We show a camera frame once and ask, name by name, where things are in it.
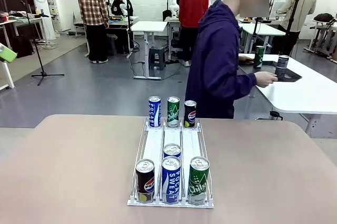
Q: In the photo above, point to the black Pepsi can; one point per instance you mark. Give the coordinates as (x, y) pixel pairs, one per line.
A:
(145, 181)
(190, 114)
(283, 62)

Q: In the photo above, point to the dark plastic stool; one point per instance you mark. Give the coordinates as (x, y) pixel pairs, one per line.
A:
(157, 58)
(111, 44)

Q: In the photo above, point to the person's right hand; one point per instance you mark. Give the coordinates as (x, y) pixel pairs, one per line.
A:
(264, 79)

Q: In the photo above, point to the seated person in black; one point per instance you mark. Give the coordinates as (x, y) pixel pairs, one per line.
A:
(119, 5)

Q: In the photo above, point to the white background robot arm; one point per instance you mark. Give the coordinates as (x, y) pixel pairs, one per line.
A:
(173, 0)

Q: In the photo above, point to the black microphone stand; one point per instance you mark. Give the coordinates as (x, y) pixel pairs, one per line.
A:
(43, 73)

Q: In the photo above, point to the black plastic serving tray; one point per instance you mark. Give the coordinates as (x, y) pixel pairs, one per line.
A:
(267, 71)

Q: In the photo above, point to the black camera tripod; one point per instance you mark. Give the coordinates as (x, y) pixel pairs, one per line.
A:
(255, 34)
(291, 23)
(129, 10)

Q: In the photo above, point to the person in plaid shirt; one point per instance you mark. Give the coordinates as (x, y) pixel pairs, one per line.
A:
(92, 5)

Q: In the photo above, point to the large white table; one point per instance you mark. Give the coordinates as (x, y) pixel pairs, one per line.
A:
(310, 95)

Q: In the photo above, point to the person in red hoodie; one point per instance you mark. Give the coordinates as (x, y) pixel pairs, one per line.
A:
(193, 5)

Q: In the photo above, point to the green box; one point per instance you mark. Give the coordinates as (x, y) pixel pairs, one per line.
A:
(7, 53)

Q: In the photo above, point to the white table leg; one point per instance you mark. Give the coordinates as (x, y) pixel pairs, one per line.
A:
(6, 73)

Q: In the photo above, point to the blue Pocari Sweat can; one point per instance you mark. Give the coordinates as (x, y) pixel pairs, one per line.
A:
(154, 112)
(171, 181)
(172, 150)

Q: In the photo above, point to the green Chilsung cider can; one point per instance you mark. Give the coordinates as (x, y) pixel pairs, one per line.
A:
(198, 181)
(173, 113)
(258, 56)

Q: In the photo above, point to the white height adjustable desk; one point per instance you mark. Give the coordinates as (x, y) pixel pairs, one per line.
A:
(150, 26)

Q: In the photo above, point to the person in beige jacket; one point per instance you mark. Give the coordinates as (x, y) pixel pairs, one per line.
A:
(297, 8)

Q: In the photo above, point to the person in purple jacket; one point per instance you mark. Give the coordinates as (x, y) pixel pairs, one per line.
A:
(213, 63)

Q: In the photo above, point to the cluttered white desk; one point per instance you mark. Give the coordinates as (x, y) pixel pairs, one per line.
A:
(29, 19)

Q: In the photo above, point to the grey workbench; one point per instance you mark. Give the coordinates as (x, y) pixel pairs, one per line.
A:
(118, 22)

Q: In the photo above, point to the black bag on desk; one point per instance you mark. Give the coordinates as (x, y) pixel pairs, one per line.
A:
(323, 17)

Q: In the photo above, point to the person's left hand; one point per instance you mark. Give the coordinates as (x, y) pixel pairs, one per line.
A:
(246, 60)

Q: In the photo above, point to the person's right forearm purple sleeve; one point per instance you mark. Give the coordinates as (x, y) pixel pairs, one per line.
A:
(245, 83)

